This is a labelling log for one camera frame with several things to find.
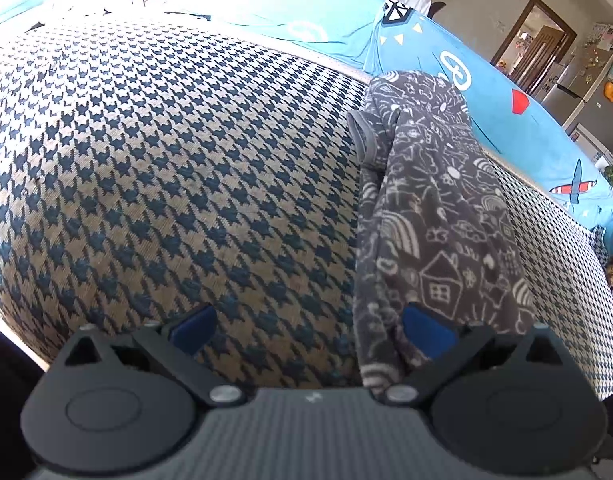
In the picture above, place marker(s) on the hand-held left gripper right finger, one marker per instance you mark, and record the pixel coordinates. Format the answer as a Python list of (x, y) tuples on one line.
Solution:
[(429, 332)]

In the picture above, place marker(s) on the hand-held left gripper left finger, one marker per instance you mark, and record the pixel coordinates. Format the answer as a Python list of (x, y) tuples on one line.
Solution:
[(194, 327)]

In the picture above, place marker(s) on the grey patterned fleece garment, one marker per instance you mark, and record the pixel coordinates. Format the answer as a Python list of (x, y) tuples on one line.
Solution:
[(436, 200)]

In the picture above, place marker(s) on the houndstooth sofa seat cover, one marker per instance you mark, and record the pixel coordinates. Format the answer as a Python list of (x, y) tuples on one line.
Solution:
[(161, 185)]

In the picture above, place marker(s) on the blue printed sofa cover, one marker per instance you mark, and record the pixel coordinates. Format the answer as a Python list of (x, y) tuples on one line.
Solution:
[(536, 145)]

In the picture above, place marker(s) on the white chest freezer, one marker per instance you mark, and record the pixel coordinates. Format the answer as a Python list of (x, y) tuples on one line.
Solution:
[(594, 142)]

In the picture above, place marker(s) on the silver refrigerator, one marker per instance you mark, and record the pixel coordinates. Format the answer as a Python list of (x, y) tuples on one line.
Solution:
[(581, 90)]

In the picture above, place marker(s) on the orange fridge magnet toy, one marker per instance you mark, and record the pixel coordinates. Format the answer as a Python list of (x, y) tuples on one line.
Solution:
[(610, 91)]

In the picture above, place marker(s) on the brown wooden doorway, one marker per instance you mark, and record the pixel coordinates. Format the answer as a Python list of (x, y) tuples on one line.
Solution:
[(534, 42)]

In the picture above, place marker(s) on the dark wooden chair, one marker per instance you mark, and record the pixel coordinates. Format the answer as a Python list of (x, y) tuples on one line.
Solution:
[(437, 10)]

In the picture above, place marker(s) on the dining table white tablecloth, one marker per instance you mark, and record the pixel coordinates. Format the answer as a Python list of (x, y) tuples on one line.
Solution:
[(414, 0)]

